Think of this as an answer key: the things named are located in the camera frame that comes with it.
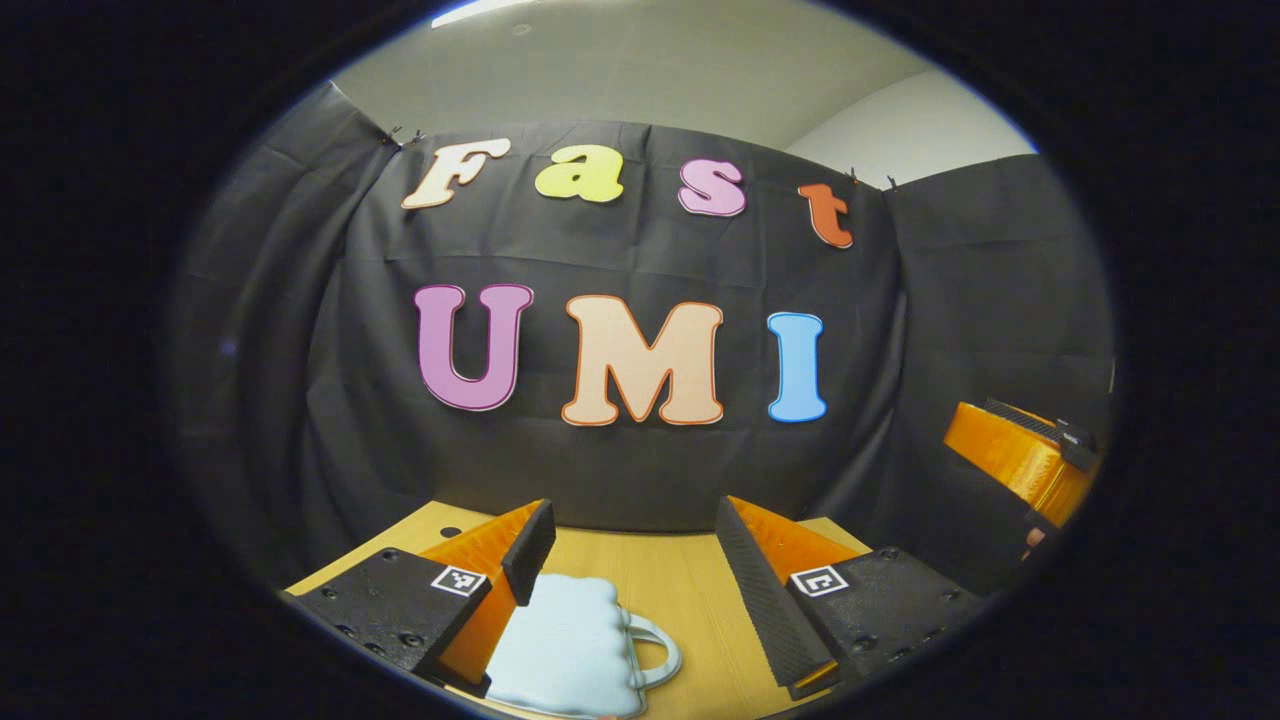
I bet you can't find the black backdrop cloth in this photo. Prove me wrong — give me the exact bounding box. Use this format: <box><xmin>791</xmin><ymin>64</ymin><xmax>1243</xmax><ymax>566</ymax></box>
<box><xmin>170</xmin><ymin>80</ymin><xmax>1116</xmax><ymax>601</ymax></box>

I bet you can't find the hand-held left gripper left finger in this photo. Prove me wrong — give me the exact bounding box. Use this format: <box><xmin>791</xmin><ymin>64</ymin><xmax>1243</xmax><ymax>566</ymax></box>
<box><xmin>283</xmin><ymin>498</ymin><xmax>557</xmax><ymax>701</ymax></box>

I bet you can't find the light blue suitcase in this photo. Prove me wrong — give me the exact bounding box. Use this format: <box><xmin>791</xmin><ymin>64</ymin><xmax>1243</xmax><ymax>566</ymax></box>
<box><xmin>483</xmin><ymin>572</ymin><xmax>684</xmax><ymax>720</ymax></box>

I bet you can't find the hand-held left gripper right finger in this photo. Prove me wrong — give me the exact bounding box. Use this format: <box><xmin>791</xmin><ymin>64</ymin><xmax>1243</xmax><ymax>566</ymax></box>
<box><xmin>714</xmin><ymin>496</ymin><xmax>989</xmax><ymax>701</ymax></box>

